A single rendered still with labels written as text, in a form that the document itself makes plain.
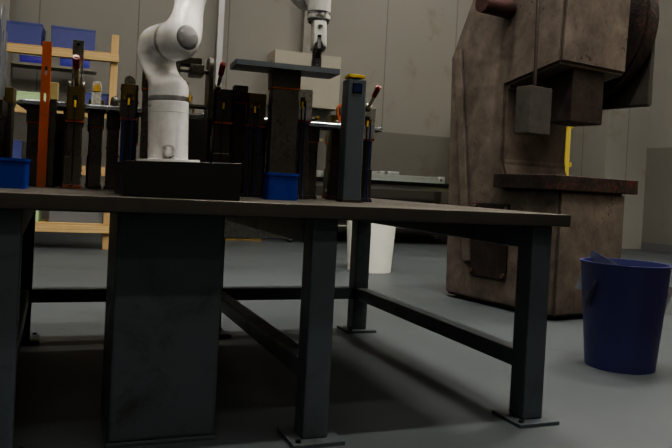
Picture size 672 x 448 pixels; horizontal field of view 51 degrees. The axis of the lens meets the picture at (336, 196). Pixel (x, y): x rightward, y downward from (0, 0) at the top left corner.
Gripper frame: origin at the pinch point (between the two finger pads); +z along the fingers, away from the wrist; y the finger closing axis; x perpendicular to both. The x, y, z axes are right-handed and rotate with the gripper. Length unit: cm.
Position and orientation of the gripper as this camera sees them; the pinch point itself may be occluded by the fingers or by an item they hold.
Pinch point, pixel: (316, 64)
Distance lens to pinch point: 259.6
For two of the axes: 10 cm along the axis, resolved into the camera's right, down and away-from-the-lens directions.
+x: -9.9, -0.5, -1.6
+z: -0.5, 10.0, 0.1
